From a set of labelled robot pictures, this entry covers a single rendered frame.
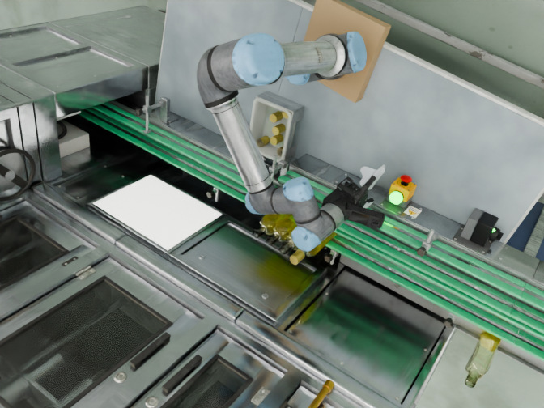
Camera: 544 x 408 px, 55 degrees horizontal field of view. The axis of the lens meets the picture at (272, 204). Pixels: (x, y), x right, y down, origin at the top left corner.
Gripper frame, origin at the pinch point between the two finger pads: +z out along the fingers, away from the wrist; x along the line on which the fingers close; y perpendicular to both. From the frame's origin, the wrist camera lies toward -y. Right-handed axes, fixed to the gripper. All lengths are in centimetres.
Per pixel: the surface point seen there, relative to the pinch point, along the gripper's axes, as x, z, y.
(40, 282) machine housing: 39, -85, 65
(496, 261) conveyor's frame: 15.5, 15.3, -38.8
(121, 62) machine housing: 29, 0, 136
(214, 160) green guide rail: 37, -6, 68
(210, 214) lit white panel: 49, -19, 56
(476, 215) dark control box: 10.4, 22.1, -25.7
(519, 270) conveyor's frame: 15, 17, -46
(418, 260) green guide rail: 25.7, 5.4, -19.4
